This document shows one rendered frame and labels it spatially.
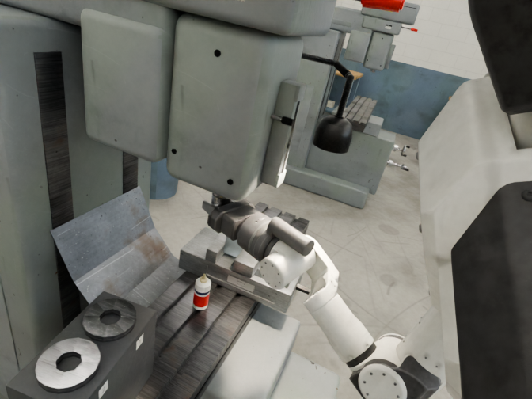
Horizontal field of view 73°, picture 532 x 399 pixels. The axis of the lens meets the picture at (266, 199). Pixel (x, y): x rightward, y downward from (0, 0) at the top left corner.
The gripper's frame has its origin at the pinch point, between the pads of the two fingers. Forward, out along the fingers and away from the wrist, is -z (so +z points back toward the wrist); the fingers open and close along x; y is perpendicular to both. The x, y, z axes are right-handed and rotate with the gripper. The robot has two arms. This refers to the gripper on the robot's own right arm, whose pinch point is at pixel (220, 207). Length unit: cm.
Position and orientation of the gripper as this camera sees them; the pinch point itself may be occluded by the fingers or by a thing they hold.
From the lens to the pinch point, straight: 85.8
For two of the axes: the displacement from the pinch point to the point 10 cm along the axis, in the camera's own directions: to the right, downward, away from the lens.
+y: -1.8, 8.7, 4.6
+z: 7.0, 4.5, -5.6
